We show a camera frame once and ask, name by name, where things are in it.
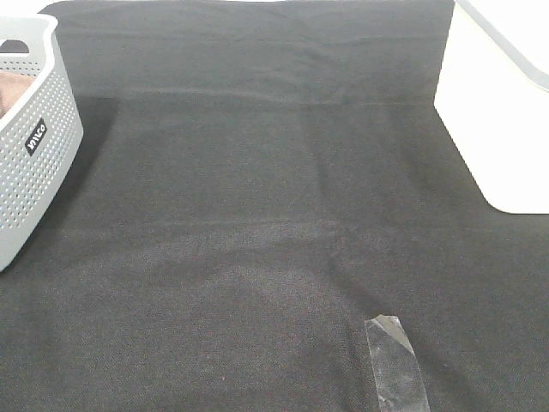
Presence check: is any brown microfibre towel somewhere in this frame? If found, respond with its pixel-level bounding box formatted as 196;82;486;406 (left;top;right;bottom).
1;70;35;119

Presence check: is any black table cloth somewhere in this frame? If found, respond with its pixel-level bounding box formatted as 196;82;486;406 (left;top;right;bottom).
1;1;548;411

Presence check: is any clear tape strip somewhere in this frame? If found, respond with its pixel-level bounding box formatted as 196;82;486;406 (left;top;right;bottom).
365;315;431;412

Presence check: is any grey perforated laundry basket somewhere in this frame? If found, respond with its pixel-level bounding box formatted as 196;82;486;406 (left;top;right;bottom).
1;14;83;269

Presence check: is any white plastic storage bin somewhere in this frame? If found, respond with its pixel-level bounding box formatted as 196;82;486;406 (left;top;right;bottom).
434;1;548;215

